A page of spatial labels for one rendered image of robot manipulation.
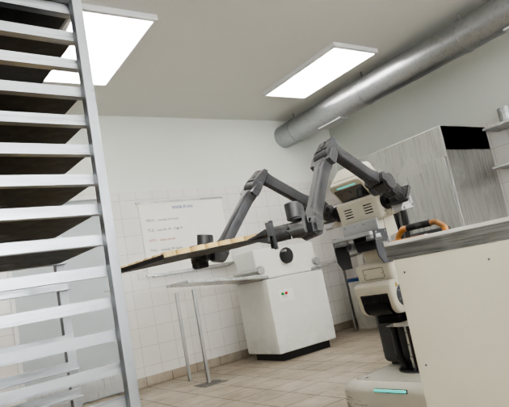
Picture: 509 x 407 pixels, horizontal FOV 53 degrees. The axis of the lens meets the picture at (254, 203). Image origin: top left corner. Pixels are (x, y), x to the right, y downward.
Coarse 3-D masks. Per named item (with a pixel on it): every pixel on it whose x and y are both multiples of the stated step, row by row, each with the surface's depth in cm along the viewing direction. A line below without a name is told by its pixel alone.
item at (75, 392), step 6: (72, 390) 173; (78, 390) 174; (48, 396) 168; (54, 396) 169; (60, 396) 170; (66, 396) 171; (72, 396) 172; (78, 396) 173; (84, 396) 172; (24, 402) 163; (30, 402) 164; (36, 402) 165; (42, 402) 166; (48, 402) 167; (54, 402) 168; (60, 402) 167
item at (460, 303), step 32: (416, 256) 172; (448, 256) 162; (480, 256) 154; (416, 288) 172; (448, 288) 163; (480, 288) 154; (416, 320) 173; (448, 320) 163; (480, 320) 155; (416, 352) 174; (448, 352) 164; (480, 352) 155; (448, 384) 164; (480, 384) 156
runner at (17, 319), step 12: (96, 300) 142; (108, 300) 144; (24, 312) 130; (36, 312) 132; (48, 312) 134; (60, 312) 136; (72, 312) 138; (84, 312) 140; (0, 324) 126; (12, 324) 128
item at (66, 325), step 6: (54, 270) 180; (60, 270) 180; (60, 294) 178; (66, 294) 179; (60, 300) 177; (66, 300) 179; (60, 318) 178; (66, 318) 177; (66, 324) 177; (66, 330) 176; (72, 330) 177; (66, 354) 175; (72, 354) 176; (66, 360) 175; (72, 360) 175; (72, 372) 174; (72, 402) 173; (78, 402) 173
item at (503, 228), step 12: (456, 228) 160; (468, 228) 157; (480, 228) 154; (492, 228) 151; (504, 228) 149; (408, 240) 175; (420, 240) 171; (432, 240) 167; (444, 240) 164; (456, 240) 161; (468, 240) 158; (480, 240) 155; (492, 240) 152; (396, 252) 179; (408, 252) 175; (420, 252) 171
